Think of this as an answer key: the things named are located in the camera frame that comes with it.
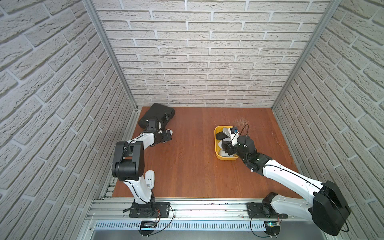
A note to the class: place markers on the black carrying case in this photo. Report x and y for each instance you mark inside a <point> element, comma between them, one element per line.
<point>163,113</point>

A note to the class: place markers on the controller board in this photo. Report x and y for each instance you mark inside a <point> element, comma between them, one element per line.
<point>147,228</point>
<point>272,228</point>

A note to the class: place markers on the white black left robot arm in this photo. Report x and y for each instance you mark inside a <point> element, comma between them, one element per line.
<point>129,159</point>

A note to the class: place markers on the left controller board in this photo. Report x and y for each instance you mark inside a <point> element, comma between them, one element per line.
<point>147,228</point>

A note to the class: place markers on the right controller board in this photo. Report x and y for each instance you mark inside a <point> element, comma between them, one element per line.
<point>272,228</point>

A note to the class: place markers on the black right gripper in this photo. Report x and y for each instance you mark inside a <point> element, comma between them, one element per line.
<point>228,147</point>

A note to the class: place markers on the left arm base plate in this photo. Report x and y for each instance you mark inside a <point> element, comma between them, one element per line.
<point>150,210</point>

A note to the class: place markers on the yellow plastic storage box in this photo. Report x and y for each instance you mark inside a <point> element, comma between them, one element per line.
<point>217,130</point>

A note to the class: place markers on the white upturned mouse with label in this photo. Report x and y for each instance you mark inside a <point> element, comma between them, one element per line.
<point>225,155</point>

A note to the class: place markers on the black mouse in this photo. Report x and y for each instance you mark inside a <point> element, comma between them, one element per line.
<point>221,136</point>

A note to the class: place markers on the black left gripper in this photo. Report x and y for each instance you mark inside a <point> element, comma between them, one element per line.
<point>152,120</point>

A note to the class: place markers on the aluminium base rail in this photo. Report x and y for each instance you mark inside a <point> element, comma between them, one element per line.
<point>187,215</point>

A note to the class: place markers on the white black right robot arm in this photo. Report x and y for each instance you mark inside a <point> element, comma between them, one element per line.
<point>321,203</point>

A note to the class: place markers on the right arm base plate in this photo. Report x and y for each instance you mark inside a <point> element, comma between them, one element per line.
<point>261,210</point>

